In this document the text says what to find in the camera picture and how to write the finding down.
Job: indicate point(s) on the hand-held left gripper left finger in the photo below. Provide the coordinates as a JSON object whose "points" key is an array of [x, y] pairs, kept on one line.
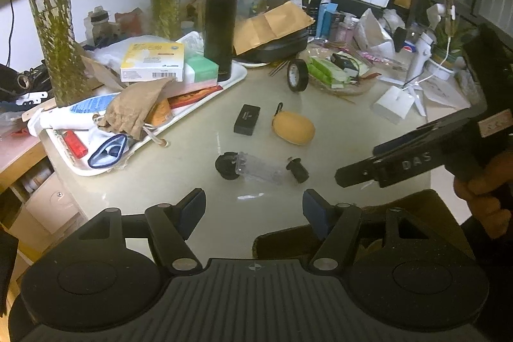
{"points": [[192, 209]]}

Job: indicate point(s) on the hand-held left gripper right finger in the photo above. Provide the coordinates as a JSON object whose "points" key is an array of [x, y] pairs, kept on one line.
{"points": [[316, 211]]}

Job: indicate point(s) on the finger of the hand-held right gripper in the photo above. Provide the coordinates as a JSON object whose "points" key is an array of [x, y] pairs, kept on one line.
{"points": [[356, 173]]}

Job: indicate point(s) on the brown cardboard box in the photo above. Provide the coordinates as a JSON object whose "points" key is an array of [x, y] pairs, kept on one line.
{"points": [[280, 244]]}

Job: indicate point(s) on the clear plastic case black caps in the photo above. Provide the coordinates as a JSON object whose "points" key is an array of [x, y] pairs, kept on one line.
{"points": [[256, 167]]}

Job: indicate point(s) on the black tape roll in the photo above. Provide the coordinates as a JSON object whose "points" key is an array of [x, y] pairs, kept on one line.
{"points": [[297, 75]]}

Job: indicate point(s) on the person's right hand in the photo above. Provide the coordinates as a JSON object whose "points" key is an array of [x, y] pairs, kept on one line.
{"points": [[493, 197]]}

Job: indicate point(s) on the loose paper sheets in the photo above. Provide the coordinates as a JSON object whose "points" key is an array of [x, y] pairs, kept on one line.
{"points": [[445, 93]]}

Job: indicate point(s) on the white square box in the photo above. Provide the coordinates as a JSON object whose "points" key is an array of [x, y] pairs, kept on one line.
{"points": [[394, 103]]}

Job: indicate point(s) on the yellow egg-shaped pouch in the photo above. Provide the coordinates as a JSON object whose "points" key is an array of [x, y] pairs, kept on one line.
{"points": [[292, 129]]}

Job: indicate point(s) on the clear plastic tray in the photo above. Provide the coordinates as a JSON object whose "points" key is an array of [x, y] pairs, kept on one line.
{"points": [[360, 85]]}

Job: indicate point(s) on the white tripod stand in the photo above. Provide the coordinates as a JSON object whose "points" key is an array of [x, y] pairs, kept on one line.
{"points": [[419, 61]]}

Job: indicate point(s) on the potted green plant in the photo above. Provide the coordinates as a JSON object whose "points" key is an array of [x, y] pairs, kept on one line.
{"points": [[449, 41]]}

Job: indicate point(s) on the orange packet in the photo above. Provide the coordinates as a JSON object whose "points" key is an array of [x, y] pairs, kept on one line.
{"points": [[162, 113]]}

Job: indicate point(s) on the green wet wipes packet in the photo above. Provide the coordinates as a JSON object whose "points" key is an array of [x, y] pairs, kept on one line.
{"points": [[326, 71]]}

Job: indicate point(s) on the small black printed box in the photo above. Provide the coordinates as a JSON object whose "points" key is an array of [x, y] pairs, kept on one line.
{"points": [[344, 63]]}

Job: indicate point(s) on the red snack packet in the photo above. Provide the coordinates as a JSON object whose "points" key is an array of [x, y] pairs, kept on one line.
{"points": [[196, 96]]}

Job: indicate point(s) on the brown paper pouch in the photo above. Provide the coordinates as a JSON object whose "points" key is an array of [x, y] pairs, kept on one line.
{"points": [[132, 105]]}

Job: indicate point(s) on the red lighter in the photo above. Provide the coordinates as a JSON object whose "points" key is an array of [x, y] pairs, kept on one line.
{"points": [[75, 143]]}

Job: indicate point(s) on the white drawer cabinet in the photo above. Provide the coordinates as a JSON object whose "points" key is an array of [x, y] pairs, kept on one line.
{"points": [[56, 201]]}

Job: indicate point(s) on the crumpled white plastic bag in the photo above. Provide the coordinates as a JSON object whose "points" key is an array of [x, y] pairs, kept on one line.
{"points": [[374, 31]]}

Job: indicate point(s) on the green tissue pack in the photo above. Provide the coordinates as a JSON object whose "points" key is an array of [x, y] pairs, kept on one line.
{"points": [[202, 69]]}

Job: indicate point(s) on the white tray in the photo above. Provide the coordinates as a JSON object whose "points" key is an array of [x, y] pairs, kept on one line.
{"points": [[236, 73]]}

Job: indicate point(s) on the pink bottle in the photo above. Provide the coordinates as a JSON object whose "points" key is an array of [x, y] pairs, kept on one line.
{"points": [[346, 30]]}

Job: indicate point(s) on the white blue printed packet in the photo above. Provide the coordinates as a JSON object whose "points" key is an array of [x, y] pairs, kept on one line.
{"points": [[94, 103]]}

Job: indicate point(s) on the black hard case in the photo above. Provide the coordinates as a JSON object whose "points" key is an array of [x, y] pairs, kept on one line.
{"points": [[284, 47]]}

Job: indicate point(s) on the white plate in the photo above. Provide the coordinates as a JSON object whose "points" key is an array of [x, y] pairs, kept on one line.
{"points": [[252, 64]]}

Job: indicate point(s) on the yellow medicine box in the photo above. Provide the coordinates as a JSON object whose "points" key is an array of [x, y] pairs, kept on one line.
{"points": [[152, 61]]}

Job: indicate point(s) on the blue carton box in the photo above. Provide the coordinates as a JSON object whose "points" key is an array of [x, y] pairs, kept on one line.
{"points": [[330, 21]]}

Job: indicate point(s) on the white tube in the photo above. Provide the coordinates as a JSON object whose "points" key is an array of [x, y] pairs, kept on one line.
{"points": [[64, 121]]}

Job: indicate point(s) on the clear tissue packet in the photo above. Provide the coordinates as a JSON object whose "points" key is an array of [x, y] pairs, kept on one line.
{"points": [[192, 43]]}

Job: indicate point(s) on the brown paper envelope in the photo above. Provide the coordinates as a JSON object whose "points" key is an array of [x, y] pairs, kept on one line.
{"points": [[272, 27]]}

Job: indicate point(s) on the black thermos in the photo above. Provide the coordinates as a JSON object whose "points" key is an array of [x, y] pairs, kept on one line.
{"points": [[219, 29]]}

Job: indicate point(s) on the wooden shelf unit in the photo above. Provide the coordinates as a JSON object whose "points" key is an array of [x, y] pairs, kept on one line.
{"points": [[16, 161]]}

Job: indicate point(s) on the brown leather pouch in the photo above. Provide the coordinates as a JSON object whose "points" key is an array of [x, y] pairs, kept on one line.
{"points": [[129, 21]]}

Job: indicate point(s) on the small clear bottle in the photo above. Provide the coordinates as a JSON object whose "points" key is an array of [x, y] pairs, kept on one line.
{"points": [[97, 25]]}

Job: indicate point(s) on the tall glass vase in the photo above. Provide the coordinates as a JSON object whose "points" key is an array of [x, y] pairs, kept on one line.
{"points": [[56, 45]]}

